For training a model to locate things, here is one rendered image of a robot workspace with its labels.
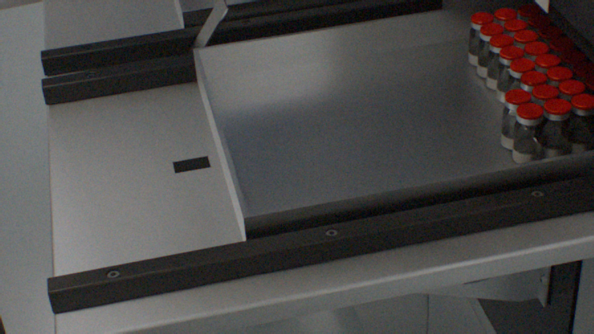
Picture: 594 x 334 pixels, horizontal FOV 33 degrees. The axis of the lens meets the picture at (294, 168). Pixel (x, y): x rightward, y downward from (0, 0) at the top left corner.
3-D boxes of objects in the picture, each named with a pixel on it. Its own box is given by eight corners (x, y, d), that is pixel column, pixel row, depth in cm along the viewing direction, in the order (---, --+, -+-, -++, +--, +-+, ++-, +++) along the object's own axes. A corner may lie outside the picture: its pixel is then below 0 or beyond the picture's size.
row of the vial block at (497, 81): (486, 54, 94) (489, 10, 91) (571, 159, 79) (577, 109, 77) (464, 58, 93) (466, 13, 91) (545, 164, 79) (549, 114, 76)
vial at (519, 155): (533, 148, 81) (537, 100, 78) (544, 164, 79) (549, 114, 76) (507, 153, 80) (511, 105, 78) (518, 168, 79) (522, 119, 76)
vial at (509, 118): (521, 134, 83) (525, 86, 80) (532, 148, 81) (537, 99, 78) (496, 138, 82) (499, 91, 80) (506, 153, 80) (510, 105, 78)
